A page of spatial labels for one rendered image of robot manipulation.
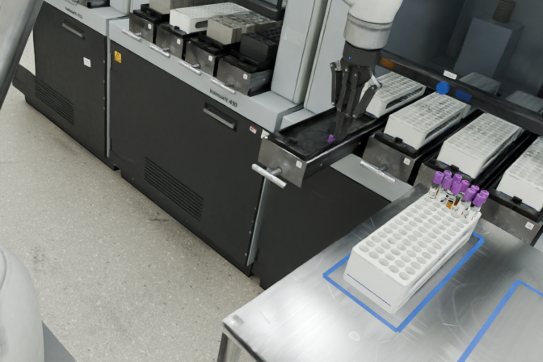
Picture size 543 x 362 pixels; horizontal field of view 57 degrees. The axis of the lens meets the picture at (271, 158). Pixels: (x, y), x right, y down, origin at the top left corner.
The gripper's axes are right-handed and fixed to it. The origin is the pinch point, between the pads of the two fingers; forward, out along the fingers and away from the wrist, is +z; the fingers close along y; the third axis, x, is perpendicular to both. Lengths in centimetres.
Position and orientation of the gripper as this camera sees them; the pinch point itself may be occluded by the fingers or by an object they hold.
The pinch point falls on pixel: (343, 124)
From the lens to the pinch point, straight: 115.5
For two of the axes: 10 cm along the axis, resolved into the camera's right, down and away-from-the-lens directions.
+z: -1.3, 8.0, 5.9
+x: -7.2, 3.3, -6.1
